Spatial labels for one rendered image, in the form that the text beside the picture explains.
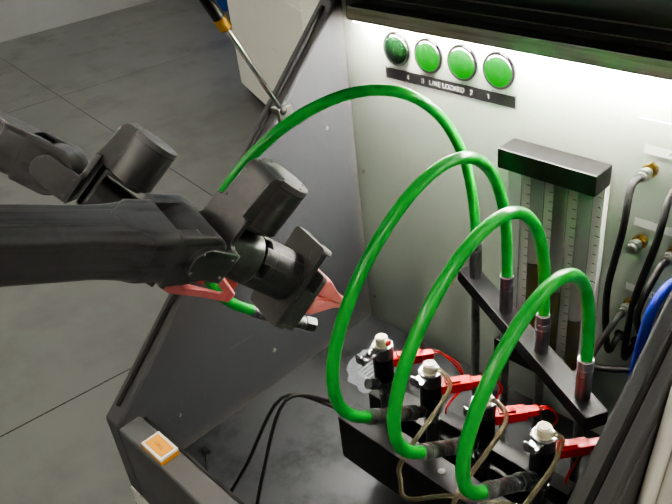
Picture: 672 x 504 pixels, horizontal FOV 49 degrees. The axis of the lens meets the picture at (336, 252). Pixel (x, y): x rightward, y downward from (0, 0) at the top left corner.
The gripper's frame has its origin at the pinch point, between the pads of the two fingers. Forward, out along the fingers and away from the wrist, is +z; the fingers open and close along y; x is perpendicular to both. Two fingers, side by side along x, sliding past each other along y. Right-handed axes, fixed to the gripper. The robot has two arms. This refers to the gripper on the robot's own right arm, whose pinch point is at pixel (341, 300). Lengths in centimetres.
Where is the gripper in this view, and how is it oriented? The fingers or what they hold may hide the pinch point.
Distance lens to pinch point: 88.4
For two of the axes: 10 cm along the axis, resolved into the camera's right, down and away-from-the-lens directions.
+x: -5.0, -4.4, 7.5
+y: 5.5, -8.3, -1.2
